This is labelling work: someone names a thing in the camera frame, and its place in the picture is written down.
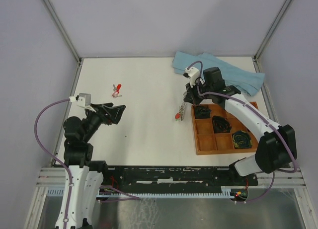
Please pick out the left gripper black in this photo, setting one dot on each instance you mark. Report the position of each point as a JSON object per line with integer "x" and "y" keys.
{"x": 105, "y": 114}

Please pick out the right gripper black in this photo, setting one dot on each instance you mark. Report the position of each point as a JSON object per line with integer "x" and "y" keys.
{"x": 191, "y": 97}

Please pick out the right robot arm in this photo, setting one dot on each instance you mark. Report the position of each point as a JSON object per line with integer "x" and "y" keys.
{"x": 276, "y": 143}

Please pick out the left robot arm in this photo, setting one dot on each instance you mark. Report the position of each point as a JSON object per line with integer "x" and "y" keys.
{"x": 84, "y": 176}

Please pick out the blue patterned rolled tie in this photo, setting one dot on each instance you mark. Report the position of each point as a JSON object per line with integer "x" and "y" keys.
{"x": 202, "y": 112}

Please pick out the wooden compartment tray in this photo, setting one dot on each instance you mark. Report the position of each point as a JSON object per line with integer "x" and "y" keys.
{"x": 207, "y": 142}

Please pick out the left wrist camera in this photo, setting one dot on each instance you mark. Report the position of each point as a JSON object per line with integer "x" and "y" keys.
{"x": 83, "y": 100}

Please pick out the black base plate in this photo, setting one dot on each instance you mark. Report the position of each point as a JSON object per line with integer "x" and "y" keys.
{"x": 212, "y": 175}

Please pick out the white slotted cable duct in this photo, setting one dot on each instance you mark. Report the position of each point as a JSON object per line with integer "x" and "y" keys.
{"x": 225, "y": 194}

